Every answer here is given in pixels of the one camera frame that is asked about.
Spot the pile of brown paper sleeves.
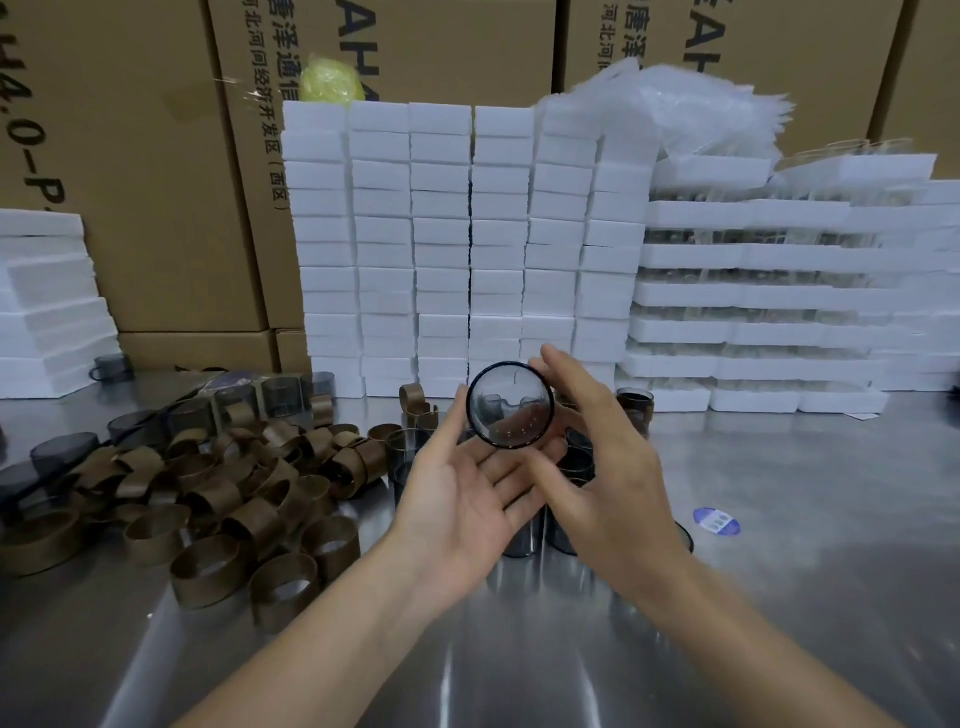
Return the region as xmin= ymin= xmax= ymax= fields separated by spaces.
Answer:
xmin=0 ymin=382 xmax=444 ymax=633

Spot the person's left hand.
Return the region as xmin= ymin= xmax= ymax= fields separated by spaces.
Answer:
xmin=384 ymin=390 xmax=571 ymax=603

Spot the group of dark glass cups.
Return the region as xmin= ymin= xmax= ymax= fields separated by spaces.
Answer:
xmin=384 ymin=423 xmax=696 ymax=561
xmin=0 ymin=352 xmax=337 ymax=519

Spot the person's left forearm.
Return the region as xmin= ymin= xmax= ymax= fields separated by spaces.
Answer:
xmin=171 ymin=536 xmax=485 ymax=728

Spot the blue oval sticker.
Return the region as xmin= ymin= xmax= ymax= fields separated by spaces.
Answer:
xmin=691 ymin=506 xmax=742 ymax=536

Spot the large brown cardboard box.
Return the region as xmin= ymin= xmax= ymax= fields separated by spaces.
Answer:
xmin=561 ymin=0 xmax=910 ymax=145
xmin=0 ymin=0 xmax=270 ymax=336
xmin=872 ymin=0 xmax=960 ymax=157
xmin=205 ymin=0 xmax=561 ymax=333

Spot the pile of clear plastic bags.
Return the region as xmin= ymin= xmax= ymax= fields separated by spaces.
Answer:
xmin=536 ymin=58 xmax=798 ymax=168

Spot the yellow-green round object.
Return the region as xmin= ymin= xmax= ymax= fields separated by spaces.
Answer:
xmin=298 ymin=57 xmax=368 ymax=105

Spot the grey tinted glass cup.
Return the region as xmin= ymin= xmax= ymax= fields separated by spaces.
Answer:
xmin=465 ymin=360 xmax=557 ymax=452

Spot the stack of white foam slabs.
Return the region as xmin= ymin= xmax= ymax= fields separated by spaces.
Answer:
xmin=0 ymin=208 xmax=123 ymax=401

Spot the stack of small white foam boxes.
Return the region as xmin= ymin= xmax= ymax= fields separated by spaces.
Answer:
xmin=281 ymin=99 xmax=663 ymax=401

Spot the person's right hand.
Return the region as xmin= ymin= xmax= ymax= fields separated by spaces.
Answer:
xmin=522 ymin=343 xmax=695 ymax=595

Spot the stack of foam trays with glasses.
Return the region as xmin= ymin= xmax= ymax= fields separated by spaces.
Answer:
xmin=615 ymin=138 xmax=960 ymax=418

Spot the low brown cardboard box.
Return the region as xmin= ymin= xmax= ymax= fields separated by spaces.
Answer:
xmin=116 ymin=330 xmax=280 ymax=374
xmin=273 ymin=327 xmax=313 ymax=375

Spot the glass cup with brown sleeve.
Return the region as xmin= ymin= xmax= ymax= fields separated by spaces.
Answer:
xmin=615 ymin=387 xmax=656 ymax=438

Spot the person's right forearm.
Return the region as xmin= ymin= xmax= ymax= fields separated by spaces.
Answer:
xmin=592 ymin=553 xmax=905 ymax=728

